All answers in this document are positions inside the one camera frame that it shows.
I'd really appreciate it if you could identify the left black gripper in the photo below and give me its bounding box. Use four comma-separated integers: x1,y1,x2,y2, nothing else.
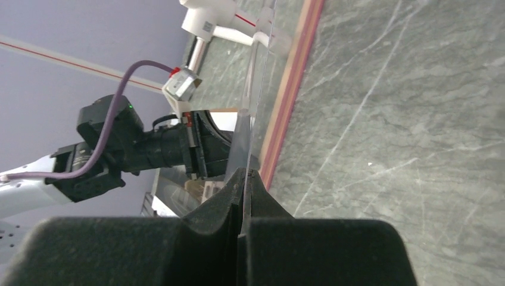
45,96,233,203

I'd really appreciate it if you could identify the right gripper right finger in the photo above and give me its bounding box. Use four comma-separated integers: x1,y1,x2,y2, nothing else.
236,169,417,285

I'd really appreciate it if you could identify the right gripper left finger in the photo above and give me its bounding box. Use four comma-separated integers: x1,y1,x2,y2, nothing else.
1,168,245,285

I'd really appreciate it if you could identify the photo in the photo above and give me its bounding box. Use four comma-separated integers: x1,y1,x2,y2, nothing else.
141,108,241,219

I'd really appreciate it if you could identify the clear glass pane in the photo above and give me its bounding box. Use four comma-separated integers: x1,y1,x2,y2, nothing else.
223,0,279,214

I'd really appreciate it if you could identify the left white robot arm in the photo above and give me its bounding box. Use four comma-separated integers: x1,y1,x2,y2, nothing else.
1,96,233,264

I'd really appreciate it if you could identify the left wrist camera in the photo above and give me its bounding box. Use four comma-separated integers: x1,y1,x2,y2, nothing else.
161,67,202,119

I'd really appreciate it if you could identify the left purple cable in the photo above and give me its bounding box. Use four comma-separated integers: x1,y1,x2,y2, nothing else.
0,60,176,182

